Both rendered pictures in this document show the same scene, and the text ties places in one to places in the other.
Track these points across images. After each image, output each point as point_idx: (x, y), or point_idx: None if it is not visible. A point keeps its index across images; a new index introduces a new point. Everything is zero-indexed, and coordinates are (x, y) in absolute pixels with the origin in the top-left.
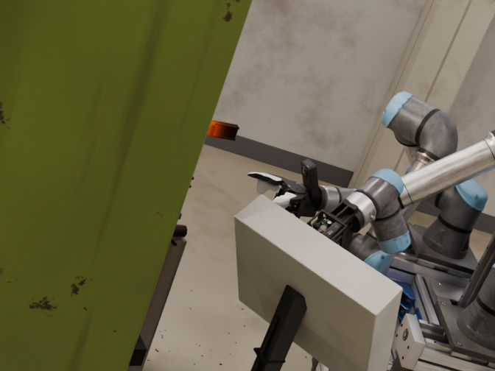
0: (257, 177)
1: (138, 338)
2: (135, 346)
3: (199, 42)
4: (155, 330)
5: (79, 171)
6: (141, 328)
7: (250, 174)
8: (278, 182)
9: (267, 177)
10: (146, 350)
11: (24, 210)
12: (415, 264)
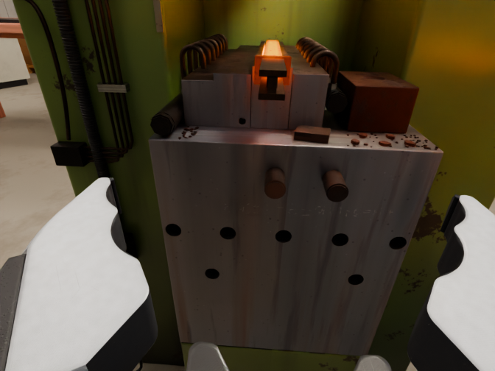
0: (448, 235)
1: (69, 145)
2: (61, 142)
3: None
4: (170, 280)
5: None
6: (48, 113)
7: (450, 203)
8: (443, 367)
9: (460, 261)
10: (50, 147)
11: None
12: None
